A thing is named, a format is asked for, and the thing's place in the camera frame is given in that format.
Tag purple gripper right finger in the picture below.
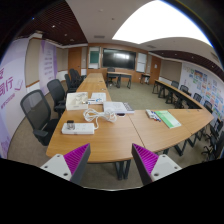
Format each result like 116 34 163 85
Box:
131 143 183 186

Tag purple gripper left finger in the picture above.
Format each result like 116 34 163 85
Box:
40 143 92 186

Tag black charger plug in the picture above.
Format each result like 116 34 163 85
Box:
67 120 75 130

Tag white power strip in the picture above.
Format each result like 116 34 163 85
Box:
62 123 95 135

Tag markers beside green folder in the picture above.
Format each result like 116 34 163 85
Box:
146 109 161 122

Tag green folder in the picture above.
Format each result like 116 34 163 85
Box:
156 110 181 128

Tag white book stack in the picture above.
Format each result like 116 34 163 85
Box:
103 101 134 114

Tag white open box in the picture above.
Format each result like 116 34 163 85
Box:
66 92 88 110

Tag white papers on table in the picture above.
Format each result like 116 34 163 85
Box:
88 92 106 104

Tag black mesh office chair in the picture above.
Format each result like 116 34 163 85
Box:
20 90 59 146

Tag wooden front desk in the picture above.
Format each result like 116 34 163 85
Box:
106 71 132 89

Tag white coiled cable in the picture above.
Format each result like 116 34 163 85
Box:
82 107 118 130

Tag large wall display screen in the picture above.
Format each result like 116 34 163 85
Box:
102 48 136 70

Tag purple wall banner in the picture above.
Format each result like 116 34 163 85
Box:
39 40 57 95

